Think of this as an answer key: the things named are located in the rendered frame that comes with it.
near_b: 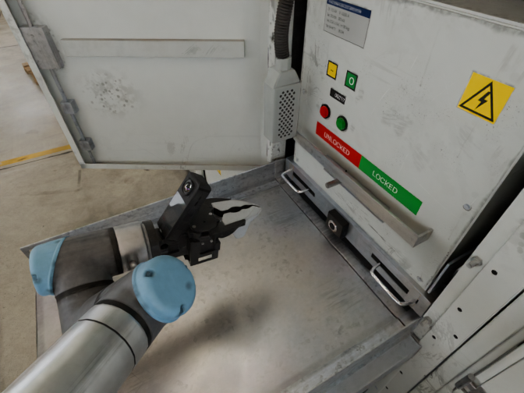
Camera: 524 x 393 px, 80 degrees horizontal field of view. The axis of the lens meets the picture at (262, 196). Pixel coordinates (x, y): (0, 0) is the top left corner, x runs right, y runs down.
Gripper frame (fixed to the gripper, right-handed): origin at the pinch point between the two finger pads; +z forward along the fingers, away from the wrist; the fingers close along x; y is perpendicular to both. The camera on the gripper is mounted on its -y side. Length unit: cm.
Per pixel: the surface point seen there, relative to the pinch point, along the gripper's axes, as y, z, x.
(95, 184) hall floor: 110, -24, -171
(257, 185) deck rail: 18.8, 18.5, -27.6
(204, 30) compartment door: -20.9, 5.7, -42.9
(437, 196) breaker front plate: -9.8, 24.2, 18.0
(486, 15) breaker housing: -35.7, 19.6, 13.4
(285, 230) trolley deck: 19.9, 16.8, -8.2
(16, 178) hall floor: 118, -73, -205
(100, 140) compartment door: 17, -21, -62
